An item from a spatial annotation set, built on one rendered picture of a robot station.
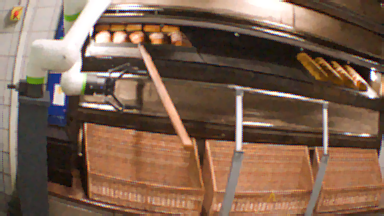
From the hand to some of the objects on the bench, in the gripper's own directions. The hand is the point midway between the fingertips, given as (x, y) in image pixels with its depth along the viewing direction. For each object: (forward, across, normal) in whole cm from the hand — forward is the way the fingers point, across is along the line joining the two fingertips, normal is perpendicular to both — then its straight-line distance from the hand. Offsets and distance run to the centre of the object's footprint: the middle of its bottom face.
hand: (140, 89), depth 446 cm
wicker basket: (+67, +60, -43) cm, 100 cm away
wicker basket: (+8, +60, -44) cm, 75 cm away
